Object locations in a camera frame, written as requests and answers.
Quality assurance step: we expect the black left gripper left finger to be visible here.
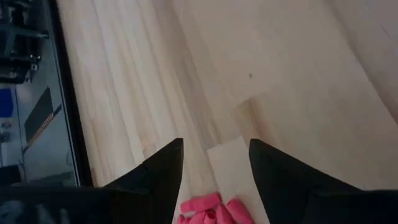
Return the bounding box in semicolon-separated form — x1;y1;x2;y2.
102;138;185;224

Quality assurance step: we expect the black background machine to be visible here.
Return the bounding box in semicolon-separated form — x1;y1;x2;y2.
0;0;50;84

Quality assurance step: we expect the pink eraser caps pile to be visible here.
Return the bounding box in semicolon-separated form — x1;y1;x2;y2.
176;192;255;224

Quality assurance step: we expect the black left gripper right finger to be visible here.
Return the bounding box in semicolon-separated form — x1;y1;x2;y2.
248;138;361;224

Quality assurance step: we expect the black aluminium table frame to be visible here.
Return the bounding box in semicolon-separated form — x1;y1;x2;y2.
48;0;94;188

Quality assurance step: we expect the blue background object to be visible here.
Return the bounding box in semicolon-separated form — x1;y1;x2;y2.
0;88;14;118

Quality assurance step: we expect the orange-black striped mat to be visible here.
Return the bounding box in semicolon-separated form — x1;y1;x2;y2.
23;86;63;153

